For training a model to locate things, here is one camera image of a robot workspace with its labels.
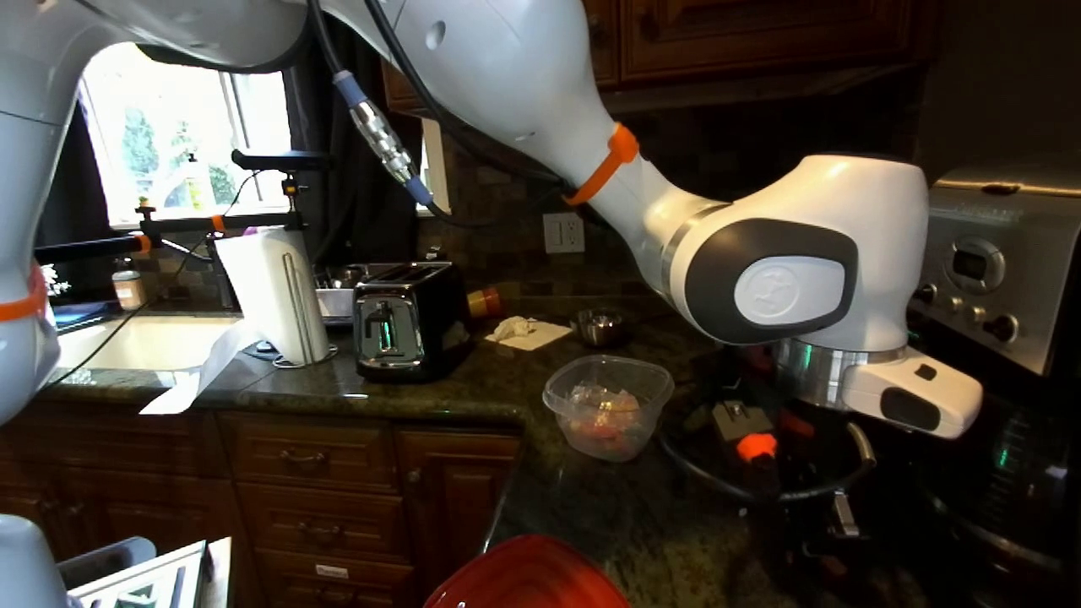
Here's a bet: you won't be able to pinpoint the silver black coffee maker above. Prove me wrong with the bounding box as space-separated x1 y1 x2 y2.
847 166 1081 608

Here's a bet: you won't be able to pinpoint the white wall outlet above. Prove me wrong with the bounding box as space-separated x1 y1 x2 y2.
541 209 591 260

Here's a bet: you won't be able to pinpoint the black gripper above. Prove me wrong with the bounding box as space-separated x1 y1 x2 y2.
691 374 877 552

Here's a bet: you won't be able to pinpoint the white upright appliance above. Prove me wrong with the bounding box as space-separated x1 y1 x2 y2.
211 223 333 373

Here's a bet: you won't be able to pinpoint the dark curtain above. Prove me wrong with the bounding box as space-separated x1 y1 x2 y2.
284 19 425 269

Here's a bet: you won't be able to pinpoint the bright kitchen window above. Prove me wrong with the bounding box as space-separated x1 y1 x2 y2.
78 44 298 230

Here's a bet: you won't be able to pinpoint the black camera stand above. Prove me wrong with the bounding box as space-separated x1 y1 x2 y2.
30 147 330 264

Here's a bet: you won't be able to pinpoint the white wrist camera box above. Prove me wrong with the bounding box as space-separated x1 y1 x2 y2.
840 344 988 443

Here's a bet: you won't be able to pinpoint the colourful candy pile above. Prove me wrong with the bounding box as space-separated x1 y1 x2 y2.
569 382 650 449

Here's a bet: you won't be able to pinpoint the white paper sheet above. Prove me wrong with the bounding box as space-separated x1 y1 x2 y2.
140 322 265 421

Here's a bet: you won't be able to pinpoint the clear plastic bowl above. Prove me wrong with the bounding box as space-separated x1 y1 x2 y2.
536 350 678 465

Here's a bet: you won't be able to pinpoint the kitchen sink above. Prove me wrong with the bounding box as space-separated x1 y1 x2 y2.
52 308 248 380

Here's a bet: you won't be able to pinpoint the white open box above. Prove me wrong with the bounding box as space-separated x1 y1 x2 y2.
56 533 237 608

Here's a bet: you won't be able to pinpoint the brown wooden base cabinets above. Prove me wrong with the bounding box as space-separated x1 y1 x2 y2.
0 399 524 608

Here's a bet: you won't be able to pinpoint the small orange brown jar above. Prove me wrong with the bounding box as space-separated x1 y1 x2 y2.
464 283 508 322

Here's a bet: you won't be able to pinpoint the brown wooden wall cabinets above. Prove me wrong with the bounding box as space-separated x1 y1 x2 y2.
378 0 944 118

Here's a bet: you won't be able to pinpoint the small soap bottle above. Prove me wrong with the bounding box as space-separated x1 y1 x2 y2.
107 260 153 318

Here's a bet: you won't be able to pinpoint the small glass bowl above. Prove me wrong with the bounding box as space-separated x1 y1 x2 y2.
570 308 633 350

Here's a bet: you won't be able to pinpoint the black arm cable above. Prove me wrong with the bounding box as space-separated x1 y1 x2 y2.
305 0 445 220

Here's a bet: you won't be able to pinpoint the red plastic container lid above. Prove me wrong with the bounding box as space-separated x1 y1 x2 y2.
422 529 635 608

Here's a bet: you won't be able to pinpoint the orange cable strap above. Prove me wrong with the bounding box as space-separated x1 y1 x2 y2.
0 260 55 327
561 121 645 209

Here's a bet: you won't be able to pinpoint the black chrome toaster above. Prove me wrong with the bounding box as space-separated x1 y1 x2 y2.
350 256 476 384

